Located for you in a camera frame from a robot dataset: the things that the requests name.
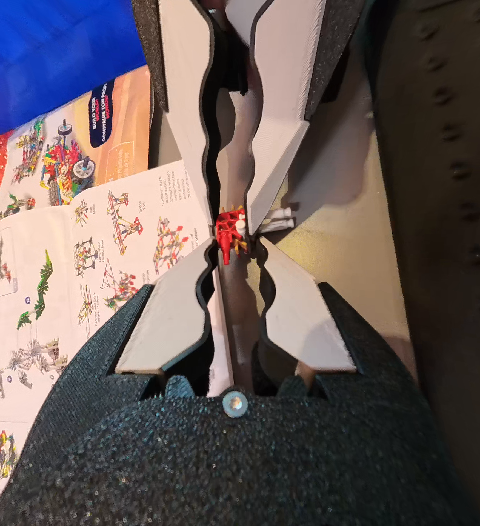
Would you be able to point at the blue plastic bin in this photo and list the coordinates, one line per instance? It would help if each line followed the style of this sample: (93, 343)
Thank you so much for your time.
(38, 53)

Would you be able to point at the white printed instruction sheet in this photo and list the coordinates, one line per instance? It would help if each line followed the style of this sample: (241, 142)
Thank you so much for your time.
(59, 254)

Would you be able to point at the red yellow K'nex assembly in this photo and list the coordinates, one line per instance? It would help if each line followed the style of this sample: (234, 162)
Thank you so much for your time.
(240, 246)

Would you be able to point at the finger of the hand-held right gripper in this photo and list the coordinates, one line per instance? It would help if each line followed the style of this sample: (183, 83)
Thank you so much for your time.
(285, 82)
(186, 82)

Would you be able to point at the white plastic rod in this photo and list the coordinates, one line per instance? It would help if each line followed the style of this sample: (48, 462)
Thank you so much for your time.
(240, 226)
(283, 213)
(281, 225)

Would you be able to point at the orange and red toy bag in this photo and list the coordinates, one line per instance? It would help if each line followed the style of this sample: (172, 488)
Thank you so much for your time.
(121, 123)

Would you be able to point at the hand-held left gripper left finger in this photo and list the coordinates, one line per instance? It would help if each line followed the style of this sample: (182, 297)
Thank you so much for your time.
(170, 320)

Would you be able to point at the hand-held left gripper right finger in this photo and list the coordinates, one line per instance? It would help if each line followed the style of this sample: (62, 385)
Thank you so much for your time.
(305, 324)

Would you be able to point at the short red plastic rod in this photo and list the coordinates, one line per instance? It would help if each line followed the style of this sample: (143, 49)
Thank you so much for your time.
(226, 252)

